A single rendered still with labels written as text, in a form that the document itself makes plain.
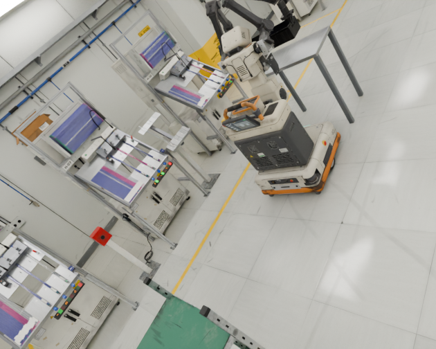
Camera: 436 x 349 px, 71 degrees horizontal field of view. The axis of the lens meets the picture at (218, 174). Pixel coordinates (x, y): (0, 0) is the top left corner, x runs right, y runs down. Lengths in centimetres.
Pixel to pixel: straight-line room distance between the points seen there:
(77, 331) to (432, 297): 304
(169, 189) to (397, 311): 268
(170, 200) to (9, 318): 189
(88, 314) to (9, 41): 368
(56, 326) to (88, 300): 34
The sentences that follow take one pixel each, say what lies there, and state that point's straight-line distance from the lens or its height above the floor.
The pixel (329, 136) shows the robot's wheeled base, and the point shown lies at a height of 22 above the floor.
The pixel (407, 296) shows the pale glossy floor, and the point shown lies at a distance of 208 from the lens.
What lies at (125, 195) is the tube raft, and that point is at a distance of 330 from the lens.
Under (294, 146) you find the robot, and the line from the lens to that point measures 247.
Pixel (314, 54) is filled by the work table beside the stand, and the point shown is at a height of 80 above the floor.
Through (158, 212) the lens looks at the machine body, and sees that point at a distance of 376.
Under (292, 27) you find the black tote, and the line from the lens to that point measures 281.
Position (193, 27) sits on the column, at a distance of 607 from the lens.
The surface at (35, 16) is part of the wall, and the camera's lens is 554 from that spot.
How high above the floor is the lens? 183
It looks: 28 degrees down
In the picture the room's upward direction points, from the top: 43 degrees counter-clockwise
